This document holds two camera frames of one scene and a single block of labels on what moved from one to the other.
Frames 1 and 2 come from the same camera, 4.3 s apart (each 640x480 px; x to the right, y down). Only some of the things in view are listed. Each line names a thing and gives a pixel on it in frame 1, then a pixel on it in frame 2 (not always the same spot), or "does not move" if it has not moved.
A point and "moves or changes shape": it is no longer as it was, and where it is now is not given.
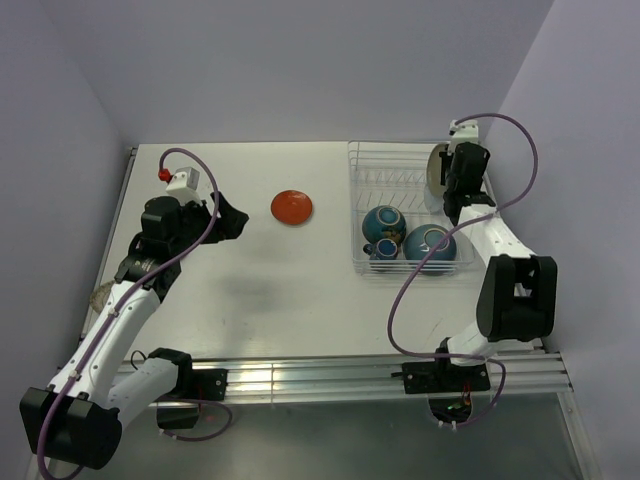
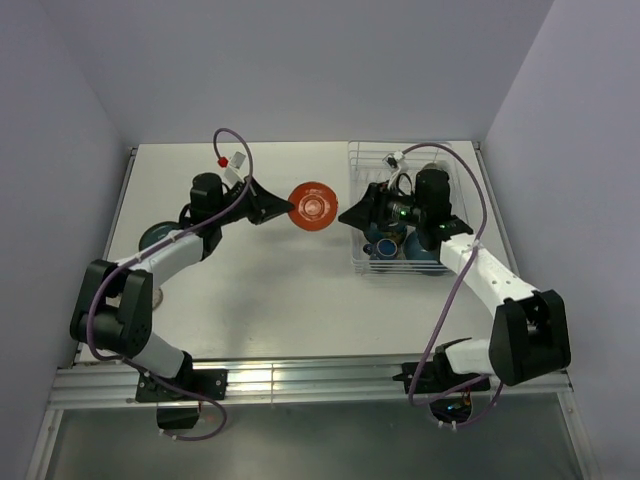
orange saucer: (291, 207) moves or changes shape
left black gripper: (229, 224) → (262, 204)
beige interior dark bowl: (384, 222) does not move
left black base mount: (179, 408) does not move
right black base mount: (439, 376) does not move
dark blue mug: (385, 249) does not move
